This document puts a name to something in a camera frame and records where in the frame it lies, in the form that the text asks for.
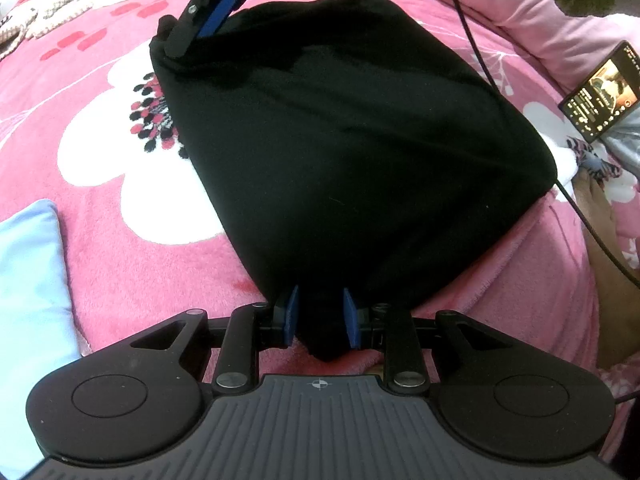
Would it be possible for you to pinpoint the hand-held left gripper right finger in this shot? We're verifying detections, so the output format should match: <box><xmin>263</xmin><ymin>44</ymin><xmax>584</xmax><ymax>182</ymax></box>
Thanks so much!
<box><xmin>342</xmin><ymin>287</ymin><xmax>506</xmax><ymax>394</ymax></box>

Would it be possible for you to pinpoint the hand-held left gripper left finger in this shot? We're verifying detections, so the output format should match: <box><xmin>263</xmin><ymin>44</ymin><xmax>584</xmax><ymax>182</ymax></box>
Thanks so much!
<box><xmin>130</xmin><ymin>285</ymin><xmax>301</xmax><ymax>394</ymax></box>

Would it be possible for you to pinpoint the black garment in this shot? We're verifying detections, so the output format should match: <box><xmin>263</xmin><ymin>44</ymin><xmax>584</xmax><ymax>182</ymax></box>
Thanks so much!
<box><xmin>150</xmin><ymin>0</ymin><xmax>559</xmax><ymax>362</ymax></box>

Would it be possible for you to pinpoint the pale pink quilt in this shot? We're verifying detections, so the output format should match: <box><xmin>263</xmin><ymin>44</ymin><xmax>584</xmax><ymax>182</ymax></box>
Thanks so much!
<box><xmin>454</xmin><ymin>0</ymin><xmax>640</xmax><ymax>92</ymax></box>

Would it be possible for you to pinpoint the beige checked knit sweater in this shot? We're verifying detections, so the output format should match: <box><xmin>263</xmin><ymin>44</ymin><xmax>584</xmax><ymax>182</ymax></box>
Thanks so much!
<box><xmin>0</xmin><ymin>0</ymin><xmax>103</xmax><ymax>61</ymax></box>

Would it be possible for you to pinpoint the pink floral blanket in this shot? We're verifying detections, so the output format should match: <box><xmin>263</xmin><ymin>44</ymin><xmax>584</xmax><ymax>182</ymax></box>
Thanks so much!
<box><xmin>0</xmin><ymin>0</ymin><xmax>640</xmax><ymax>480</ymax></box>

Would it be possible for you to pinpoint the smartphone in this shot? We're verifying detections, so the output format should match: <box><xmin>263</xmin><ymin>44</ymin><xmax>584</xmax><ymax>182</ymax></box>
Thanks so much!
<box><xmin>557</xmin><ymin>40</ymin><xmax>640</xmax><ymax>144</ymax></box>

